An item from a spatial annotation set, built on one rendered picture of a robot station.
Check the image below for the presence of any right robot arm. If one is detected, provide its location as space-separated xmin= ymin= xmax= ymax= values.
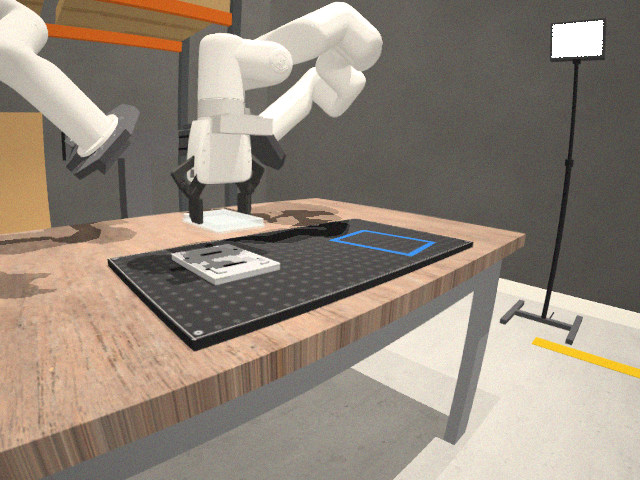
xmin=0 ymin=0 xmax=118 ymax=157

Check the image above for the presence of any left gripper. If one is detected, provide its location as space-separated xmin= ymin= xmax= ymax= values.
xmin=171 ymin=117 xmax=265 ymax=224

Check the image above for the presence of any blue tape outline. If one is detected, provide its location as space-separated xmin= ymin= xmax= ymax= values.
xmin=330 ymin=230 xmax=436 ymax=256

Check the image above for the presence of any black perforated breadboard plate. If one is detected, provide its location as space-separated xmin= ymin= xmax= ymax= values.
xmin=107 ymin=218 xmax=473 ymax=352

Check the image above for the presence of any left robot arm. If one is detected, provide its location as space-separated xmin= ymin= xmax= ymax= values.
xmin=197 ymin=2 xmax=382 ymax=141

